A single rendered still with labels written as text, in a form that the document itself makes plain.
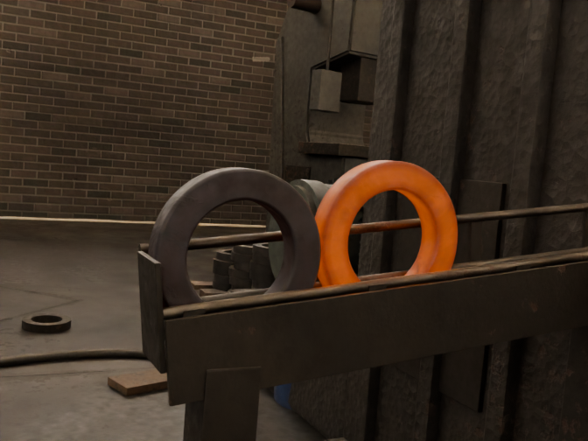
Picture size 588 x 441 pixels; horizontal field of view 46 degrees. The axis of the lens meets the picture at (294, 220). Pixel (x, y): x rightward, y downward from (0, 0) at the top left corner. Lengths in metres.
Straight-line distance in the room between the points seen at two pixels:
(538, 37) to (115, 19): 5.94
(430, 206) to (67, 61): 6.13
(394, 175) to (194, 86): 6.32
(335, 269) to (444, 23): 0.83
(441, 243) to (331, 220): 0.15
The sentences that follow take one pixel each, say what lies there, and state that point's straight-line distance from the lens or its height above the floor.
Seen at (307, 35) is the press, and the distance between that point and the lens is 5.84.
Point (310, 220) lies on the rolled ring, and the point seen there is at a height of 0.68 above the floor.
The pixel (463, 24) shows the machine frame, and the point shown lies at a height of 1.02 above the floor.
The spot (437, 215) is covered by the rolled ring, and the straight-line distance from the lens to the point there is 0.83.
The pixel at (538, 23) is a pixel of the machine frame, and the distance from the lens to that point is 1.25.
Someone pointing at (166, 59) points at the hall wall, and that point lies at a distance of 7.01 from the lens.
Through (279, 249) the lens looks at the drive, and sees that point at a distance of 2.28.
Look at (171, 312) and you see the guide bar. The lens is 0.68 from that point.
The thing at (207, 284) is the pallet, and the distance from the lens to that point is 3.19.
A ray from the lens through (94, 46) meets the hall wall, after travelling 6.87.
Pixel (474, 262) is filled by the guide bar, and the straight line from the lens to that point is 0.93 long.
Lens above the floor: 0.74
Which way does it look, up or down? 5 degrees down
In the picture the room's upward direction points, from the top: 5 degrees clockwise
